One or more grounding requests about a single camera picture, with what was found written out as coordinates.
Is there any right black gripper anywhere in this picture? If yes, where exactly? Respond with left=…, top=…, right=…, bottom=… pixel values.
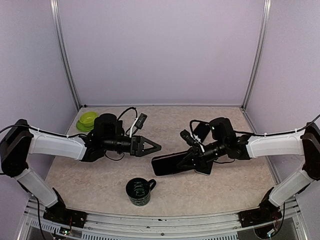
left=176, top=138, right=228, bottom=171

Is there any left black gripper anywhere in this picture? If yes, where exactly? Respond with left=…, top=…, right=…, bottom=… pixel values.
left=102, top=135, right=162, bottom=157

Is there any purple edged black phone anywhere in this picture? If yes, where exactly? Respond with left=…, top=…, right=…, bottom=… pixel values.
left=151, top=150, right=199, bottom=177

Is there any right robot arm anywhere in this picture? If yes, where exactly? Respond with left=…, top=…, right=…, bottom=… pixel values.
left=175, top=117, right=320, bottom=222

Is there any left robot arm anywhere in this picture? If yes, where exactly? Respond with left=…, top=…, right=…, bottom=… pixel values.
left=0, top=113, right=162, bottom=223

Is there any silver edged black phone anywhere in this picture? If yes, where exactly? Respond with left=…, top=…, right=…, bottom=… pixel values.
left=195, top=161, right=214, bottom=176

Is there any black phone case right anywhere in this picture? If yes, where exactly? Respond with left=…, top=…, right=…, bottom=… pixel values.
left=193, top=123, right=211, bottom=143

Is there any black mug green print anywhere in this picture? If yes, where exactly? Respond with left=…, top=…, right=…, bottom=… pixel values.
left=125, top=177, right=157, bottom=207

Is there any green plastic bowl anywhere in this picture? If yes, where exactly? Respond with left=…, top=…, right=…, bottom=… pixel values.
left=79, top=111, right=98, bottom=128

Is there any green plastic plate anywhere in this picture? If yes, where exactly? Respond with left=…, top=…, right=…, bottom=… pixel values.
left=76, top=120, right=94, bottom=132

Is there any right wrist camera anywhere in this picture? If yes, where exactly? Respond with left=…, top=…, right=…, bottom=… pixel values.
left=180, top=129, right=205, bottom=153

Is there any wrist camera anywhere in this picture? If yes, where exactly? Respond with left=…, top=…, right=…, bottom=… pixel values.
left=180, top=129, right=205, bottom=153
left=129, top=113, right=148, bottom=137

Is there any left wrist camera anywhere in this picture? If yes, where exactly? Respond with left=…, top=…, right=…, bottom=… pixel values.
left=129, top=113, right=148, bottom=137

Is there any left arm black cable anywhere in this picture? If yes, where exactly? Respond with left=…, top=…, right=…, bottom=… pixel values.
left=0, top=106, right=140, bottom=240

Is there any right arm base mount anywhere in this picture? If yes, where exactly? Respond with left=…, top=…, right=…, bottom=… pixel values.
left=238, top=205, right=283, bottom=228

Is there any right aluminium frame post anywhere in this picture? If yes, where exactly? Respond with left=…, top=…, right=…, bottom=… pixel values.
left=241, top=0, right=272, bottom=112

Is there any aluminium frame post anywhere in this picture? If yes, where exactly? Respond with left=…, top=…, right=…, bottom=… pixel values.
left=50, top=0, right=82, bottom=111
left=241, top=0, right=272, bottom=112

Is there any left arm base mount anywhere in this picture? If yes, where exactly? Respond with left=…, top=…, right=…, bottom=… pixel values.
left=43, top=204, right=88, bottom=229

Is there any front aluminium rail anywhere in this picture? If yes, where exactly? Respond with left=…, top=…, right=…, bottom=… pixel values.
left=17, top=198, right=310, bottom=240

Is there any left aluminium frame post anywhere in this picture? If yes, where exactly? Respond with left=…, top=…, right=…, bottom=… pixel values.
left=50, top=0, right=82, bottom=111

